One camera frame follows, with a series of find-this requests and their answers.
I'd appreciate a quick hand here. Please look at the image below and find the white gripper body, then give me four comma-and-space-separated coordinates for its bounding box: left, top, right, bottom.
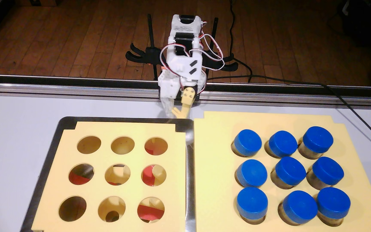
166, 53, 204, 95

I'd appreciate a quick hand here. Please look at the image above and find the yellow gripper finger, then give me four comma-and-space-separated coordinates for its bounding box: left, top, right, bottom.
172, 87, 197, 119

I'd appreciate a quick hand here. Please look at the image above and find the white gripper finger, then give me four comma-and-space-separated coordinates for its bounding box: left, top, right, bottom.
158, 72, 183, 117

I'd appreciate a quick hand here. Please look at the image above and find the blue capped test tube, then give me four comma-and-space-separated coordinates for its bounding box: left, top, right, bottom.
265, 130, 298, 159
271, 157, 307, 190
306, 156, 345, 191
236, 187, 269, 225
231, 129, 263, 158
298, 126, 334, 160
315, 187, 351, 227
235, 159, 268, 190
278, 190, 318, 226

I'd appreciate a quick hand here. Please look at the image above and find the black clamp with orange tip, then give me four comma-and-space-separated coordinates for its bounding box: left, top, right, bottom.
125, 14, 170, 81

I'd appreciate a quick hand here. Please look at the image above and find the large yellow foam rack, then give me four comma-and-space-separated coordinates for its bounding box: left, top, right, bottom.
193, 111, 371, 232

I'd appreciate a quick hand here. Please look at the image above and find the yellow foam rack in tray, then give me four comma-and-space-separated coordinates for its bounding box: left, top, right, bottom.
31, 121, 187, 232

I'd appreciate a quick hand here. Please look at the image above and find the metal tray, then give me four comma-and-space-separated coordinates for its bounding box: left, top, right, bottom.
20, 116, 196, 232

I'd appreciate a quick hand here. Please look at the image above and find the black bulky object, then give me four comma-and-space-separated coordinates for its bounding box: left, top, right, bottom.
337, 0, 371, 47

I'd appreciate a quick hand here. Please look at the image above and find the black cable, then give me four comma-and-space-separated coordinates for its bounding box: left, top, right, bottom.
208, 75, 371, 153
229, 0, 254, 83

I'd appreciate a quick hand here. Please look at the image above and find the aluminium table edge rail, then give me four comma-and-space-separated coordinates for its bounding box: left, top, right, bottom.
0, 73, 371, 108

